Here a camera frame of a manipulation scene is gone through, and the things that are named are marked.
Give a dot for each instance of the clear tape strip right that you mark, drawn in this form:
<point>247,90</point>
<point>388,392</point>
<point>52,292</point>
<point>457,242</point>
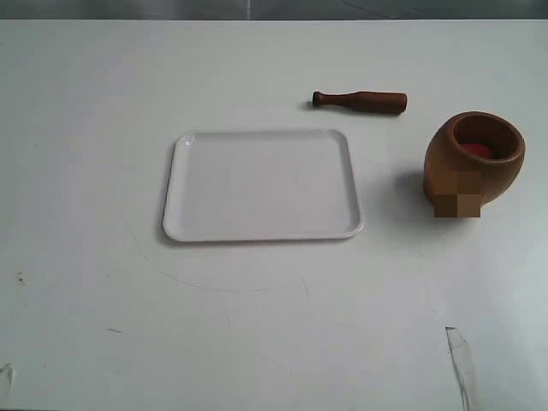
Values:
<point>462,362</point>

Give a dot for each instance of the clear tape piece left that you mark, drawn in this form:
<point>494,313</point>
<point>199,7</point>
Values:
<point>6,379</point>

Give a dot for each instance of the white plastic tray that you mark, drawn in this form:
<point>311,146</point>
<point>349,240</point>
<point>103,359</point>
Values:
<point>268,185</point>

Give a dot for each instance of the red object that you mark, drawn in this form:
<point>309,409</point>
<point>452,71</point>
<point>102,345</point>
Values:
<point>478,150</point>

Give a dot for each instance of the brown wooden pestle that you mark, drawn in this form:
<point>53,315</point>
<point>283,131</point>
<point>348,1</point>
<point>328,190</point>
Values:
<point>390,103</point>

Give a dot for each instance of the brown wooden mortar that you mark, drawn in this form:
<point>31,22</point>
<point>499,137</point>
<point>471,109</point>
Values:
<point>459,184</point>

